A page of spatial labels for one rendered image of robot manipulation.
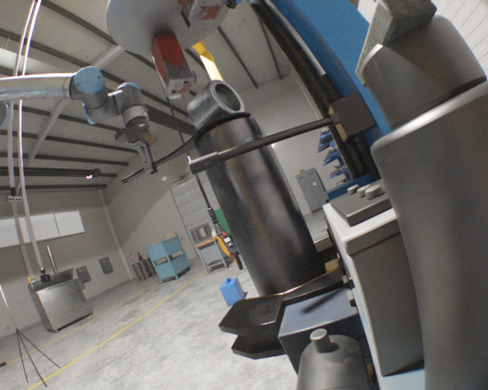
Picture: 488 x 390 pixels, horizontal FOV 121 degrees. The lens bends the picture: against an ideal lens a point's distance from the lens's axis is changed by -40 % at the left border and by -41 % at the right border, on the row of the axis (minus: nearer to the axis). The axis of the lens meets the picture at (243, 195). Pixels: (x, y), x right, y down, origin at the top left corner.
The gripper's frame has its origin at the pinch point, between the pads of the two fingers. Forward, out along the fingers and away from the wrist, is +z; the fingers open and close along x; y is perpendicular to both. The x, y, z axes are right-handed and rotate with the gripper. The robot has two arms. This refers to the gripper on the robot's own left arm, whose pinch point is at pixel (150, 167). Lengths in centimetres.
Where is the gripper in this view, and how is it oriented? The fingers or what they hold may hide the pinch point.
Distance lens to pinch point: 77.0
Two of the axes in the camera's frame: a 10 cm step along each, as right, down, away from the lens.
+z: 3.9, 9.2, -0.8
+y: 9.2, -4.0, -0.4
